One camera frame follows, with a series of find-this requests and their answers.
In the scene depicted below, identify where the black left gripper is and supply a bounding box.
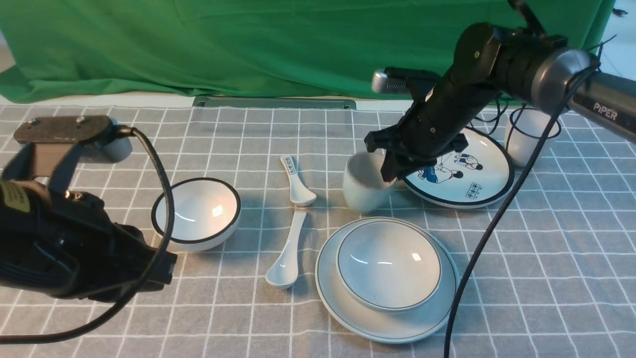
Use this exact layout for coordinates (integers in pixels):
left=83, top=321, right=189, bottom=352
left=0, top=180, right=157, bottom=303

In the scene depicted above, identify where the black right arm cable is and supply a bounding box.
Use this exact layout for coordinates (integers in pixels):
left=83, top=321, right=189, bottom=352
left=443, top=35, right=618, bottom=358

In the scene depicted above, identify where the green backdrop cloth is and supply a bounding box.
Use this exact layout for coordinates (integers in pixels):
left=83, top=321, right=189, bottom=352
left=0, top=0, right=617, bottom=107

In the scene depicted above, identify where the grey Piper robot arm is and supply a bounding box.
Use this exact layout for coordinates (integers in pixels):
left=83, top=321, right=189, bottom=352
left=1, top=0, right=635, bottom=306

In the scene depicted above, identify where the black-rimmed illustrated plate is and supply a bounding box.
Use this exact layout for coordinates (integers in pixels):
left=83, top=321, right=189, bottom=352
left=403, top=128, right=515, bottom=209

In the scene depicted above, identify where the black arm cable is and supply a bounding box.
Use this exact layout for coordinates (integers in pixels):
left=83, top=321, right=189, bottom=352
left=0, top=126, right=175, bottom=345
left=443, top=35, right=618, bottom=358

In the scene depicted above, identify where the pale green shallow bowl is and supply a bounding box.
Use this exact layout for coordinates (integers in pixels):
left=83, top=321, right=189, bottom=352
left=336, top=218, right=443, bottom=311

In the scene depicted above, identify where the large pale green plate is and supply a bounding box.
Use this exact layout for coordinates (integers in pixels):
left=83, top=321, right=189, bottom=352
left=315, top=217, right=460, bottom=344

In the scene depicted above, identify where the white spoon with print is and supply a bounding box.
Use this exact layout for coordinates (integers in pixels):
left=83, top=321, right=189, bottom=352
left=280, top=156, right=317, bottom=207

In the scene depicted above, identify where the plain white ceramic spoon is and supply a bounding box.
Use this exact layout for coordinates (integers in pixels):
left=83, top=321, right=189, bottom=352
left=265, top=209, right=307, bottom=289

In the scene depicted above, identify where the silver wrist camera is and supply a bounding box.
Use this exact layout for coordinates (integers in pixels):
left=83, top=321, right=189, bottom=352
left=371, top=67, right=441, bottom=95

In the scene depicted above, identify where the black-rimmed white bowl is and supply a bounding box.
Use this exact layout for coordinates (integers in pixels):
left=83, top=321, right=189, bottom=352
left=168, top=178, right=241, bottom=252

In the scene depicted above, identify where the grey checked tablecloth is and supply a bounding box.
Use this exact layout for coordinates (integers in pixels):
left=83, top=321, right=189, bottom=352
left=0, top=105, right=636, bottom=358

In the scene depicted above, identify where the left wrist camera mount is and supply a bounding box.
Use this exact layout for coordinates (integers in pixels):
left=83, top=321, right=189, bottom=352
left=1, top=115, right=133, bottom=193

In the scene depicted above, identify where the pale green ceramic cup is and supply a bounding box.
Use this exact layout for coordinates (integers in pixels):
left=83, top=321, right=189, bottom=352
left=343, top=152, right=396, bottom=214

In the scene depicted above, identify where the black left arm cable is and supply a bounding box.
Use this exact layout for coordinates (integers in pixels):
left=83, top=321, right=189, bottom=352
left=0, top=126, right=175, bottom=345

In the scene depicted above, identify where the grey metal table channel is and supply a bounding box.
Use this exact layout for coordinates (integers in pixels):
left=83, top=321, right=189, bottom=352
left=192, top=96, right=357, bottom=110

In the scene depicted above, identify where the black-rimmed white cup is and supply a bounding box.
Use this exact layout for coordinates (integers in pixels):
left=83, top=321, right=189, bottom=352
left=504, top=108, right=551, bottom=167

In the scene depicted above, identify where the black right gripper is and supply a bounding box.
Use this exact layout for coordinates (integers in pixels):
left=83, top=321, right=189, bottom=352
left=364, top=22, right=502, bottom=182

